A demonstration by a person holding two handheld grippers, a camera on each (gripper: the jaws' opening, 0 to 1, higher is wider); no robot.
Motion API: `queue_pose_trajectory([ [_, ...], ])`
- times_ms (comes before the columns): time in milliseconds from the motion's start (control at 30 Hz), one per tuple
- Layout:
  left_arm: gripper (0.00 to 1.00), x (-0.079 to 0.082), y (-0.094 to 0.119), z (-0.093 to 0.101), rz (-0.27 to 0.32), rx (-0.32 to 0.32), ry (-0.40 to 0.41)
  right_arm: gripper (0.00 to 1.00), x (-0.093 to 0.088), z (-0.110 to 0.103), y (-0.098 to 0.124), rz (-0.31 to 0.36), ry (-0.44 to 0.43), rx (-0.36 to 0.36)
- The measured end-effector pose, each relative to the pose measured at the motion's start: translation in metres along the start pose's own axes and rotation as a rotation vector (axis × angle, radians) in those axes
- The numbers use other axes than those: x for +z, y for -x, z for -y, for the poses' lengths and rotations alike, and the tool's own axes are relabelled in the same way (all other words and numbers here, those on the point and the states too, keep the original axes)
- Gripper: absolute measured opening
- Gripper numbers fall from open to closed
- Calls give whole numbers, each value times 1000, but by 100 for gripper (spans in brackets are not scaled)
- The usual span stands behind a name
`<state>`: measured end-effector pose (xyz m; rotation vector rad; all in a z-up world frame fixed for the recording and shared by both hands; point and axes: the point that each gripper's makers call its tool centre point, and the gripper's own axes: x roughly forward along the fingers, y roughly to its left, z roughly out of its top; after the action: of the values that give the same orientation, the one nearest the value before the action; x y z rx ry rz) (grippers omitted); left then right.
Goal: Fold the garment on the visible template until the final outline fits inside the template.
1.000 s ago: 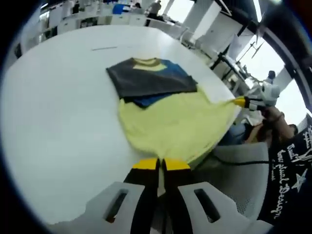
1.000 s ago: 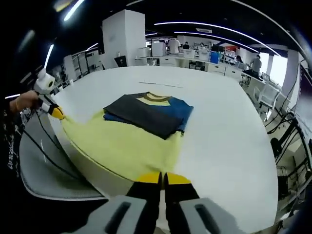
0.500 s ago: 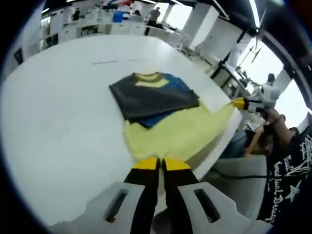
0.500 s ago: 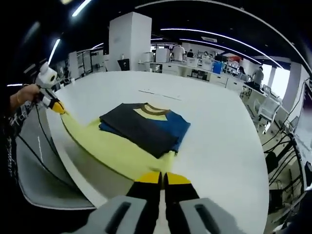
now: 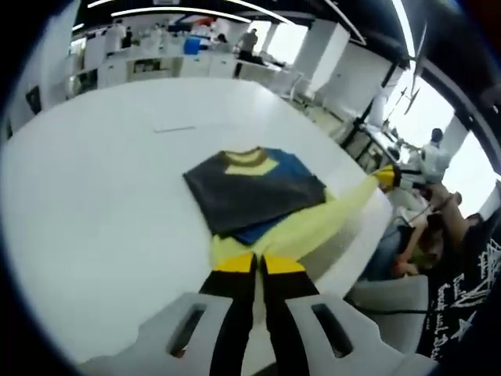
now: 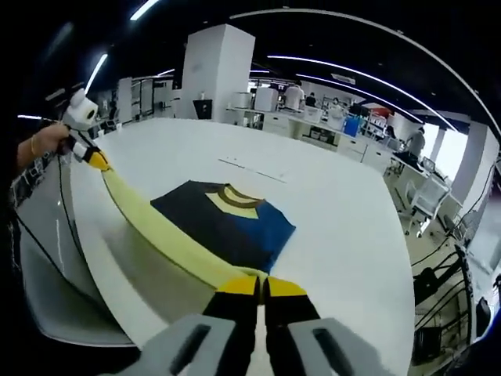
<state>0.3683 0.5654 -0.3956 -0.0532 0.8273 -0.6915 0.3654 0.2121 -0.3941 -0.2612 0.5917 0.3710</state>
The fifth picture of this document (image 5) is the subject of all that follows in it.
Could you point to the bright ceiling light strip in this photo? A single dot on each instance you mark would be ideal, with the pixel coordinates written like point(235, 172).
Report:
point(403, 19)

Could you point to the white board on stand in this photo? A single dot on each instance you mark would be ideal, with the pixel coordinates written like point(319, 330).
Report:
point(377, 109)

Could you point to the grey chair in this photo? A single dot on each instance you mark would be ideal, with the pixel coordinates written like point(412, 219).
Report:
point(391, 329)

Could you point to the blue storage bin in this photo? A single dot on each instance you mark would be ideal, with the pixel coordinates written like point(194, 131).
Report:
point(192, 46)

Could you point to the row of white cabinets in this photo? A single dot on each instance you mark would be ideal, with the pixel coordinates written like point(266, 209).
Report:
point(195, 66)

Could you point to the yellow blue grey garment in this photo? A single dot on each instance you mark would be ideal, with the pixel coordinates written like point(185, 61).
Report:
point(254, 192)

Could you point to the person's right hand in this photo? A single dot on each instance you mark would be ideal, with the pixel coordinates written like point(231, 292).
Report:
point(444, 197)

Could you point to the white square pillar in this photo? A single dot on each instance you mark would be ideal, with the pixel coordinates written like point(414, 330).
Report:
point(321, 58)

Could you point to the short ceiling light strip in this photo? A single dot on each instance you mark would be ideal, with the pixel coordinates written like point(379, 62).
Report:
point(176, 9)

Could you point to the black office chair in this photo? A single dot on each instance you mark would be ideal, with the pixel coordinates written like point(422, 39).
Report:
point(33, 100)

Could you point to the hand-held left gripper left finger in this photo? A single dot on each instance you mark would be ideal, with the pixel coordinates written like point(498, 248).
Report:
point(231, 333)

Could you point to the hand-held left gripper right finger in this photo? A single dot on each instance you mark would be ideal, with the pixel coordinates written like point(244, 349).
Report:
point(289, 333)

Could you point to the black camera stand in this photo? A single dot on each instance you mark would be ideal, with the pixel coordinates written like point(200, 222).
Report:
point(411, 100)

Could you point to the black-framed desk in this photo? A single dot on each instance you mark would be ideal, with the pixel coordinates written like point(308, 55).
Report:
point(372, 145)

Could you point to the person's black printed shirt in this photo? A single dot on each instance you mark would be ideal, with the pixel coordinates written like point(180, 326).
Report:
point(469, 293)

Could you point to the wide white pillar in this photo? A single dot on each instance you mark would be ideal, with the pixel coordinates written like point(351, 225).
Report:
point(43, 58)

